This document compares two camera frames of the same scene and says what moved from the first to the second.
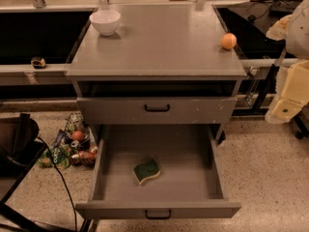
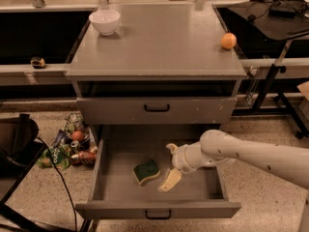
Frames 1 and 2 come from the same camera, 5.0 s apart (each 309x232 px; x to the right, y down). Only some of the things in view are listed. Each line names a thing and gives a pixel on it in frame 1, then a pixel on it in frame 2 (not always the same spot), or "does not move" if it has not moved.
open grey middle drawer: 191,183 does not move
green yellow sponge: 145,170 does not move
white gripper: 299,33 to 179,159
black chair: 19,149 does not move
